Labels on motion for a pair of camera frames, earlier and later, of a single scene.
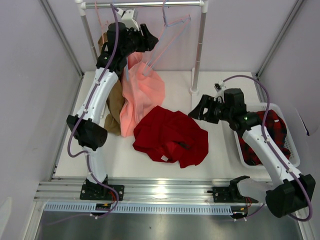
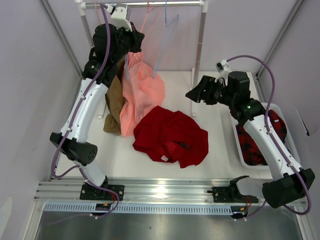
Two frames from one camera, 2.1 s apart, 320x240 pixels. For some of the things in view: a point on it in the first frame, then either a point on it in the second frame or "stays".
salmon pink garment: [144, 89] stays
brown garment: [113, 121] stays
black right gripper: [210, 110] to [205, 90]
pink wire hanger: [100, 22] stays
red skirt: [170, 136] stays
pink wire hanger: [170, 33] to [147, 10]
